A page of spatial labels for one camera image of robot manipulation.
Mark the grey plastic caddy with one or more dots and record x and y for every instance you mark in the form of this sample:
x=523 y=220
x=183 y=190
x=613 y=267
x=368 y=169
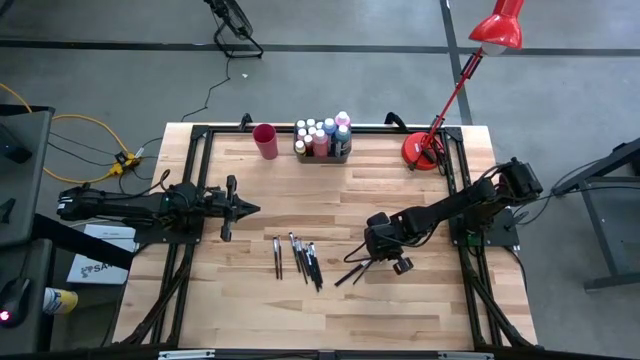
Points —
x=325 y=160

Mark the black computer mouse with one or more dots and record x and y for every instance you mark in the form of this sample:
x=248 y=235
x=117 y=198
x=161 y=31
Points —
x=15 y=300

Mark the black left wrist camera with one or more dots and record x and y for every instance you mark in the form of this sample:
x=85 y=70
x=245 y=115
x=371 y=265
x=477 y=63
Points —
x=214 y=206

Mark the grey side table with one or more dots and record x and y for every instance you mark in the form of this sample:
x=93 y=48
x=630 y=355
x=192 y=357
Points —
x=27 y=175

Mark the yellow black power plug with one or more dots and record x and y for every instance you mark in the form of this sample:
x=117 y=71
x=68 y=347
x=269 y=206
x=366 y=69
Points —
x=124 y=162

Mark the large pink paint bottle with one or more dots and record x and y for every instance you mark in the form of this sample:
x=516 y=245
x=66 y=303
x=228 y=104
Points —
x=342 y=119

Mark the black diagonal beam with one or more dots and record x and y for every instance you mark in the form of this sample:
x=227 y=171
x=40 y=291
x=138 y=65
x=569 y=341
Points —
x=80 y=242

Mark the black metal desk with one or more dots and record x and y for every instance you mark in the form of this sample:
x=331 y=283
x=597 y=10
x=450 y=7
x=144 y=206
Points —
x=625 y=225

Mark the black aluminium rig frame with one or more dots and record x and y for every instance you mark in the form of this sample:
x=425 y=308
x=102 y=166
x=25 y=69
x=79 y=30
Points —
x=285 y=130

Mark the small yellow black-striped paint bottle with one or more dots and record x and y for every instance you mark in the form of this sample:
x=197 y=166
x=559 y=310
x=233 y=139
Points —
x=299 y=146

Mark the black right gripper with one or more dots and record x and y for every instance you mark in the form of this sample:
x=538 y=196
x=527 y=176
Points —
x=382 y=235

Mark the large coral red paint bottle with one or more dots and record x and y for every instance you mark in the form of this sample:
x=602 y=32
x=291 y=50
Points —
x=320 y=144

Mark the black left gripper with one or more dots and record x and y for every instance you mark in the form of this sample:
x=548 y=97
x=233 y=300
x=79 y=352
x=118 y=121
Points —
x=229 y=207

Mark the large black paint bottle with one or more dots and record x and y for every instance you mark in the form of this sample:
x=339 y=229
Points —
x=342 y=141

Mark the red plastic cup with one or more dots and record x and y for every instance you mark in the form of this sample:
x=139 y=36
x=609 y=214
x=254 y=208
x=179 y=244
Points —
x=267 y=147

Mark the small orange black-striped paint bottle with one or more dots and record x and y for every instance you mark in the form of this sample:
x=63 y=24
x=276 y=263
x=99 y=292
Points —
x=311 y=122

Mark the large blue paint bottle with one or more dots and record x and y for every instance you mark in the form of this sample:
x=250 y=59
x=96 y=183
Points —
x=329 y=126

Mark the small pink black-striped paint bottle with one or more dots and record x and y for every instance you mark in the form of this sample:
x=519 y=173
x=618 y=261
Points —
x=311 y=131

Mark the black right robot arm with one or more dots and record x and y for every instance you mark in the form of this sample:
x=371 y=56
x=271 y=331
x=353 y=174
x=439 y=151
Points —
x=450 y=210

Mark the black table clamp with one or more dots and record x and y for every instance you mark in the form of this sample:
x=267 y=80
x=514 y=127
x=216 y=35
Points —
x=245 y=121
x=397 y=120

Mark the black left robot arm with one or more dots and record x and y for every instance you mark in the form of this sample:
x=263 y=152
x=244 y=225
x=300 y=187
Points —
x=125 y=207

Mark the small red black-striped paint bottle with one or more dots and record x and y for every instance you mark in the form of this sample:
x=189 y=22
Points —
x=308 y=143

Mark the silver aluminium rail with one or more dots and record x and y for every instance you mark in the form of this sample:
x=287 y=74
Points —
x=187 y=354
x=465 y=355

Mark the red desk lamp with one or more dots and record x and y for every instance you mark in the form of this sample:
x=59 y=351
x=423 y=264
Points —
x=422 y=152

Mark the small white-capped paint bottle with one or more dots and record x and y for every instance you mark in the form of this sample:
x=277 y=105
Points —
x=300 y=124

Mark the yellow white can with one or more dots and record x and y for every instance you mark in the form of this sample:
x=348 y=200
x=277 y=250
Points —
x=62 y=301

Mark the small teal paint bottle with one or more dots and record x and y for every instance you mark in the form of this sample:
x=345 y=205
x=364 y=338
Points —
x=301 y=133

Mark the white printed paper sheet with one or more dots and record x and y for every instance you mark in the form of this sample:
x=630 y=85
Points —
x=100 y=270

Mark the dark grey desk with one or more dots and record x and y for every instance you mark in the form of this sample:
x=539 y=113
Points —
x=35 y=270

